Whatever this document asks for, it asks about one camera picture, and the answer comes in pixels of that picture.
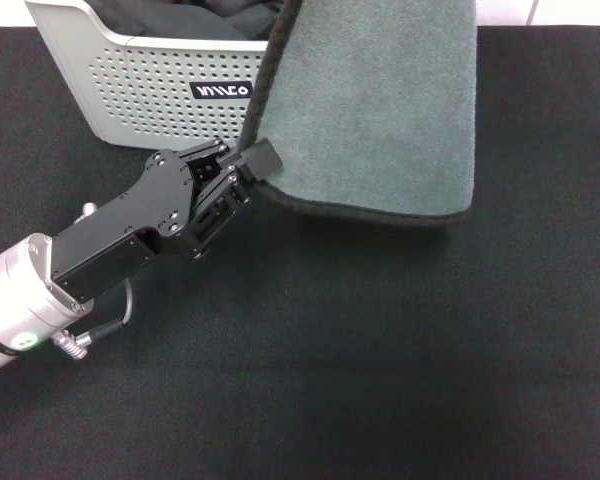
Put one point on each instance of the black cloth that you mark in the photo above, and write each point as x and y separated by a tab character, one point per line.
190	17

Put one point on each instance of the grey towel with black trim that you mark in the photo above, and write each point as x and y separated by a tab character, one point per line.
370	110

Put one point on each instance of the grey perforated storage box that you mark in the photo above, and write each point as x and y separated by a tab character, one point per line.
140	65

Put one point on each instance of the black logo label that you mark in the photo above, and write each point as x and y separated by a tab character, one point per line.
221	90

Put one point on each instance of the silver left wrist connector knob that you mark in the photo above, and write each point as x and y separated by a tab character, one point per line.
88	210

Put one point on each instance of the black tablecloth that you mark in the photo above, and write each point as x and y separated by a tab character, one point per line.
300	350

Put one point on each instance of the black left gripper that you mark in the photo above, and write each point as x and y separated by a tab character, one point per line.
165	195

